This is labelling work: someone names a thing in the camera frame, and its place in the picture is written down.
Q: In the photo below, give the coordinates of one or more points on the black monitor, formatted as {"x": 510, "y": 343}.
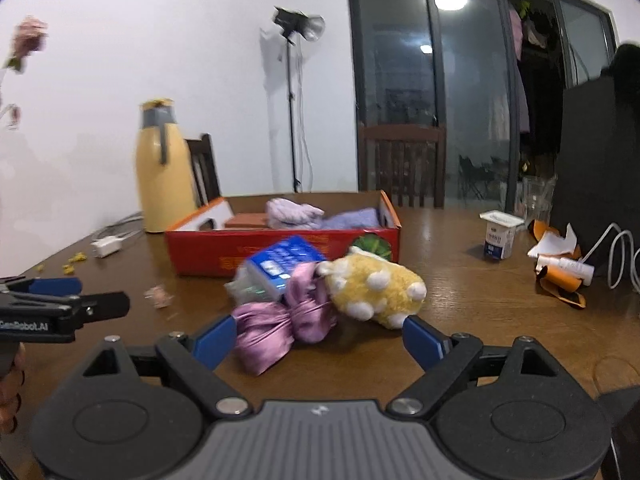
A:
{"x": 590, "y": 160}

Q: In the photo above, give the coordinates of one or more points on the dried pink roses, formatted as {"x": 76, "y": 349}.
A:
{"x": 30, "y": 35}

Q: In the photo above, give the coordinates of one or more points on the white yogurt cup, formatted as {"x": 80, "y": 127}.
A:
{"x": 500, "y": 240}

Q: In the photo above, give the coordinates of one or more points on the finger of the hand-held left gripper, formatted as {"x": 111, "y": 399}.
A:
{"x": 55, "y": 286}
{"x": 107, "y": 305}

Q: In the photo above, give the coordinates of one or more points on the pink hanging garment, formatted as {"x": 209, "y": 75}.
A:
{"x": 515, "y": 25}

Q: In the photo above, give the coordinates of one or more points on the orange torn wrapper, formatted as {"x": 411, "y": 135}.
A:
{"x": 560, "y": 290}

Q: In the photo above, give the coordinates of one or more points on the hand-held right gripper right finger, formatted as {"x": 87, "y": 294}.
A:
{"x": 425, "y": 342}

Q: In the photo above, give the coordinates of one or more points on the lilac fluffy cloth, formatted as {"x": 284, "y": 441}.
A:
{"x": 292, "y": 212}

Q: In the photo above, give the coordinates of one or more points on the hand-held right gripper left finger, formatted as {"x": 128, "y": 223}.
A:
{"x": 215, "y": 342}

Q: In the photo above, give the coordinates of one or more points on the purple knitted cloth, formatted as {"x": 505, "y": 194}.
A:
{"x": 350, "y": 220}

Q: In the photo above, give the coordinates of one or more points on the scattered yellow petal bits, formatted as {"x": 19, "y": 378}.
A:
{"x": 76, "y": 258}

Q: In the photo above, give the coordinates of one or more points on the purple satin scrunchie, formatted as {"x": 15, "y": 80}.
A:
{"x": 270, "y": 330}

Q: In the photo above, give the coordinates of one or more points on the person's left hand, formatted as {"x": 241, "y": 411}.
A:
{"x": 11, "y": 395}

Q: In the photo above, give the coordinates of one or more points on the dark wooden chair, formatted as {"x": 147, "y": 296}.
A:
{"x": 202, "y": 170}
{"x": 400, "y": 135}

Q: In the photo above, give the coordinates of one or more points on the studio light on stand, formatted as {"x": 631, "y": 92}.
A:
{"x": 305, "y": 25}

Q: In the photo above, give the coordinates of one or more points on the brown layered sponge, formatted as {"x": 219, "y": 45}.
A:
{"x": 247, "y": 221}

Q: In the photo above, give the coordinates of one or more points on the black hat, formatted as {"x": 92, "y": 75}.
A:
{"x": 627, "y": 70}

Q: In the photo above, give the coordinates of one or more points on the clear glass cup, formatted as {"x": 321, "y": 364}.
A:
{"x": 535, "y": 195}

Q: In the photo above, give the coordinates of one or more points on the white charger adapter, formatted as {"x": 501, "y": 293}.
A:
{"x": 107, "y": 246}

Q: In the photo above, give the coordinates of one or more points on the blue tissue packet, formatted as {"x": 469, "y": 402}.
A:
{"x": 285, "y": 265}

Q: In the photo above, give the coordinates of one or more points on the red cardboard box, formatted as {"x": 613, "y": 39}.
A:
{"x": 210, "y": 255}

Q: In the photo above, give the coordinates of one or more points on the yellow spotted plush toy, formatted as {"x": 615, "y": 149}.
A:
{"x": 370, "y": 285}

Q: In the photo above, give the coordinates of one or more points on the sliding glass door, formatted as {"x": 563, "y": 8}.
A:
{"x": 465, "y": 85}

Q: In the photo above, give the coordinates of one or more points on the clear plastic bag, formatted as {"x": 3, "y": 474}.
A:
{"x": 240, "y": 287}

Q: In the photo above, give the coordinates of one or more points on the yellow thermos jug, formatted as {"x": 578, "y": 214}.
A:
{"x": 160, "y": 190}

